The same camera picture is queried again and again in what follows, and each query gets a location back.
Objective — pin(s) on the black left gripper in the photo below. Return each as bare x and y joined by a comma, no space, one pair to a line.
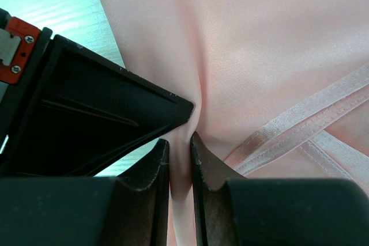
18,39

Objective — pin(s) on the pink satin napkin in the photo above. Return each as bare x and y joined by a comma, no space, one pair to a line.
279,87

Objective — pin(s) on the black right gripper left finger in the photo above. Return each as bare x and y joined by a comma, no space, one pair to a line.
130,209

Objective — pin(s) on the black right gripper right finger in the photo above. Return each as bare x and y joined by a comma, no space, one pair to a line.
233,210

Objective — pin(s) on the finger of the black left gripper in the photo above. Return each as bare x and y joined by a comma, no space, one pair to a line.
73,112

